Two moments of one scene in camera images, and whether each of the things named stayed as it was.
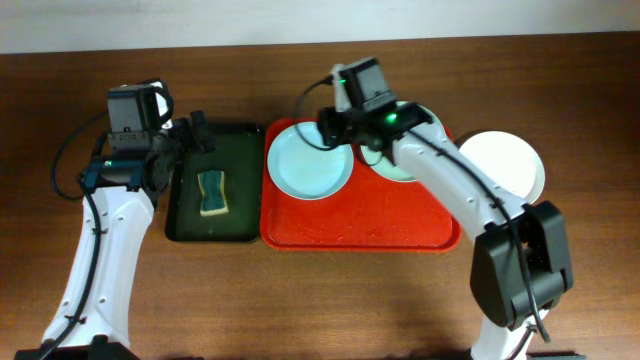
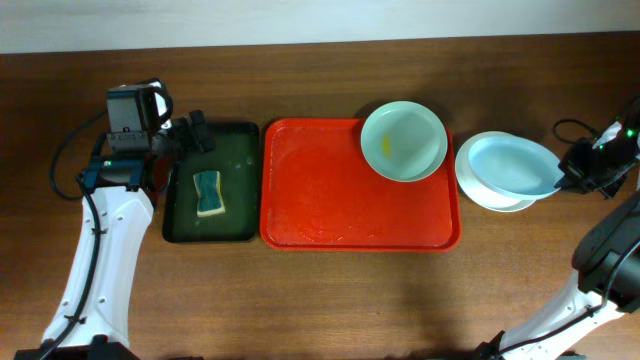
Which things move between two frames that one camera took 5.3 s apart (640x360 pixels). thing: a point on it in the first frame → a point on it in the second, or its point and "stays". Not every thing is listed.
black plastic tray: (240, 155) stays
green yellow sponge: (213, 199) stays
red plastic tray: (370, 214) stays
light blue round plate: (304, 171) → (512, 167)
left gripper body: (198, 131) stays
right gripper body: (330, 124) → (616, 154)
